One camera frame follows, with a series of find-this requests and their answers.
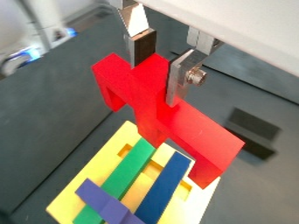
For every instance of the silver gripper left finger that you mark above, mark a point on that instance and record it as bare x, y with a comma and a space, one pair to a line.
139, 35

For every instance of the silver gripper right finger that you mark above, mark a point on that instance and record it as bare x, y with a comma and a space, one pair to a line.
186, 66

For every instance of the red cross-shaped block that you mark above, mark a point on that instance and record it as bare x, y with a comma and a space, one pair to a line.
139, 86

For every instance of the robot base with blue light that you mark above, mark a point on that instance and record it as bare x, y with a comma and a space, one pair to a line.
36, 25

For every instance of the yellow base board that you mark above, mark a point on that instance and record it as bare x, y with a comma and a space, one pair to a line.
132, 184

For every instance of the green bar block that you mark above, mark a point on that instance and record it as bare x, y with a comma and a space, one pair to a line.
128, 169

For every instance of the blue bar block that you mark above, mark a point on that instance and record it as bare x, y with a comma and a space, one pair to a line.
157, 197

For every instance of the purple cross-shaped block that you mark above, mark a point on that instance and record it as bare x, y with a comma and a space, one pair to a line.
103, 207

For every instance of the black angle bracket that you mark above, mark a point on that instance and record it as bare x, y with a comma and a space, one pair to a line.
255, 131

